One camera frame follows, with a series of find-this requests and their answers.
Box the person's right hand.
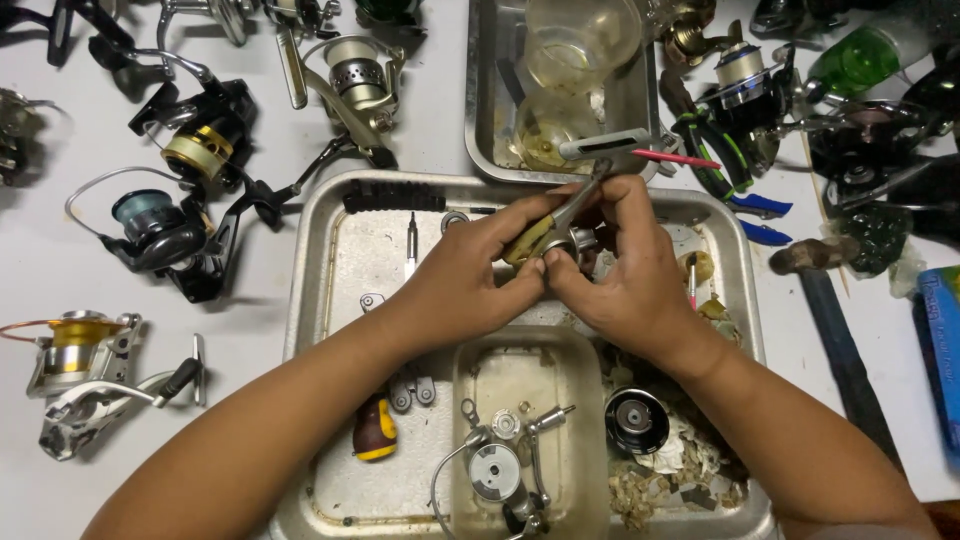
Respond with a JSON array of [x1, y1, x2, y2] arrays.
[[540, 176, 715, 370]]

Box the person's left hand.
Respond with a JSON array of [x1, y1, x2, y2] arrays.
[[390, 193, 576, 355]]

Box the silver reel part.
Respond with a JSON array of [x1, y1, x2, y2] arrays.
[[541, 226, 601, 264]]

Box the yellow-handled pliers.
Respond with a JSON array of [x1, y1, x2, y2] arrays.
[[501, 159, 615, 268]]

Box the small silver screwdriver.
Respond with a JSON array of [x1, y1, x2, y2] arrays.
[[404, 211, 420, 283]]

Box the large metal tray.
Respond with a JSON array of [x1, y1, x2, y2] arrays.
[[268, 170, 778, 540]]

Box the black bit holder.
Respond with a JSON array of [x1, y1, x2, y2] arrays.
[[342, 179, 448, 214]]

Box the clear plastic container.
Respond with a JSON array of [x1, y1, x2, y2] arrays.
[[450, 325, 611, 540]]

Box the black reel spool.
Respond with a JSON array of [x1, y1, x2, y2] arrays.
[[603, 386, 672, 457]]

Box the grey spray nozzle red straw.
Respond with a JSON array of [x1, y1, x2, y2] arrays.
[[558, 127, 723, 171]]

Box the clear plastic cup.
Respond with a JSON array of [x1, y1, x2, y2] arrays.
[[513, 90, 603, 175], [522, 0, 645, 96]]

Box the heap of dirty paper scraps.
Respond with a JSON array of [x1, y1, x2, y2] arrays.
[[596, 251, 753, 532]]

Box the small metal tray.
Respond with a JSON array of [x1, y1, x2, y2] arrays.
[[464, 0, 681, 186]]

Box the disassembled silver reel body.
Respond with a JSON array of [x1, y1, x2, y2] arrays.
[[429, 398, 579, 540]]

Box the thin wooden stick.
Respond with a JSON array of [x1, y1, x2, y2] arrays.
[[798, 129, 853, 299]]

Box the champagne silver fishing reel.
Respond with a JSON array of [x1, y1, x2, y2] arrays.
[[273, 26, 411, 171]]

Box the plastic bag green contents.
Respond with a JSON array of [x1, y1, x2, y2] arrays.
[[831, 201, 930, 300]]

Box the black red fishing reel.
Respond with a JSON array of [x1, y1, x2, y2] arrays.
[[804, 71, 960, 226]]

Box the green black fishing reel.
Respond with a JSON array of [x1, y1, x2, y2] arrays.
[[352, 0, 427, 33]]

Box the black gold fishing reel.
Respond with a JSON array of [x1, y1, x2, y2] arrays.
[[87, 33, 261, 190]]

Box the black fishing reel blue line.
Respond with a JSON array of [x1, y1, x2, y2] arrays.
[[64, 165, 288, 306]]

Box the blue box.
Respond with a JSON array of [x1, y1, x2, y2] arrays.
[[912, 265, 960, 453]]

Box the green bottle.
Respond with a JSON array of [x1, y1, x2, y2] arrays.
[[805, 15, 960, 100]]

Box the chrome fishing reel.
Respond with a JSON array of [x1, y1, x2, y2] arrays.
[[156, 0, 258, 49]]

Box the silver gold fishing reel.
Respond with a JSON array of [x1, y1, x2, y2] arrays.
[[0, 309, 208, 462]]

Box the dark fishing reel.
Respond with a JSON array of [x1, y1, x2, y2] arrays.
[[0, 87, 73, 189]]

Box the blue handled pliers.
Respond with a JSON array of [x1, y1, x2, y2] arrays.
[[723, 192, 795, 248]]

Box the green black handled pliers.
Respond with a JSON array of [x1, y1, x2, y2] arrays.
[[659, 69, 756, 202]]

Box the red yellow handle screwdriver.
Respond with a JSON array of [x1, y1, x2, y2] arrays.
[[351, 393, 399, 463]]

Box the hammer with dark handle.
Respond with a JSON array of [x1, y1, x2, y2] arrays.
[[768, 237, 906, 470]]

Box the black reel handle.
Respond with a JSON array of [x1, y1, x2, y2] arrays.
[[0, 0, 138, 70]]

